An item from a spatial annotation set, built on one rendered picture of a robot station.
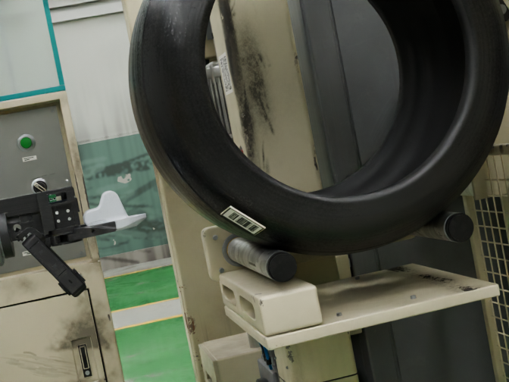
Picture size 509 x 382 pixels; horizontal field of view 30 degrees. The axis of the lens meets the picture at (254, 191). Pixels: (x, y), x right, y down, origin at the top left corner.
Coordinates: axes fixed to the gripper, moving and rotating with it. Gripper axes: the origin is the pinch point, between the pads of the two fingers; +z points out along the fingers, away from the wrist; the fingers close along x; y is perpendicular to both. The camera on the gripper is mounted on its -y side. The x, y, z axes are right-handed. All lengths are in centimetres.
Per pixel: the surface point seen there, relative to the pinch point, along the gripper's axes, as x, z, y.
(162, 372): 345, 21, -101
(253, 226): -10.7, 15.2, -3.1
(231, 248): 19.7, 16.3, -9.0
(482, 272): 28, 65, -24
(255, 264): -1.6, 16.1, -9.7
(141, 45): -6.8, 4.7, 25.2
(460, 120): -12, 48, 6
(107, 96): 912, 54, 82
